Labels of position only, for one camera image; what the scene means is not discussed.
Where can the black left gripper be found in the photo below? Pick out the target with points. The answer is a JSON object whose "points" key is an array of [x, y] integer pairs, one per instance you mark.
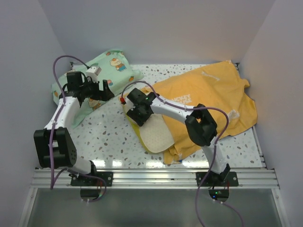
{"points": [[104, 95]]}

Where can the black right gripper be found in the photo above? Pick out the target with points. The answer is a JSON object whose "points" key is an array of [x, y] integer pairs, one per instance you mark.
{"points": [[140, 120]]}

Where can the cream quilted pillow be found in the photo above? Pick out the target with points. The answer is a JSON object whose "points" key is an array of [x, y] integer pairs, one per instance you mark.
{"points": [[154, 135]]}

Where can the orange mickey mouse pillowcase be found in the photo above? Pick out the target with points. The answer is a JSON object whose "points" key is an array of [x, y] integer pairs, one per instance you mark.
{"points": [[217, 85]]}

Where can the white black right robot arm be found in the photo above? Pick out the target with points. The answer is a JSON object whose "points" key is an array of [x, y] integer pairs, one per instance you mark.
{"points": [[201, 127]]}

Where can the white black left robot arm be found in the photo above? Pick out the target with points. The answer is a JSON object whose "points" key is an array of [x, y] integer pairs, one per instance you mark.
{"points": [[54, 145]]}

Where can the green cartoon bear pillow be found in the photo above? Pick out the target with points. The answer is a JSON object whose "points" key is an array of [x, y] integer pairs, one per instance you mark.
{"points": [[115, 69]]}

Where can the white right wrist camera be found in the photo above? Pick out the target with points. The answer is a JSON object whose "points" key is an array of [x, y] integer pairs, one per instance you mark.
{"points": [[126, 104]]}

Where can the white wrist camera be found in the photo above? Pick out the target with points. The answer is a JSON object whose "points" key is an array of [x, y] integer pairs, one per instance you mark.
{"points": [[126, 104], [93, 71]]}

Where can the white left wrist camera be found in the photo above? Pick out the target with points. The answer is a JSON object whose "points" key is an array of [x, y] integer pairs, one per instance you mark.
{"points": [[93, 71]]}

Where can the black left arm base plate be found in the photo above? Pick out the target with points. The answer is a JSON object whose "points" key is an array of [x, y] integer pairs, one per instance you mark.
{"points": [[99, 179]]}

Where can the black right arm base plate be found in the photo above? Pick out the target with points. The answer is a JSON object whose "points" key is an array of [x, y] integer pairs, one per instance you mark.
{"points": [[216, 180]]}

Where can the aluminium mounting rail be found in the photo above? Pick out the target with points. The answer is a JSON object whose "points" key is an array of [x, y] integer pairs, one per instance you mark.
{"points": [[185, 178]]}

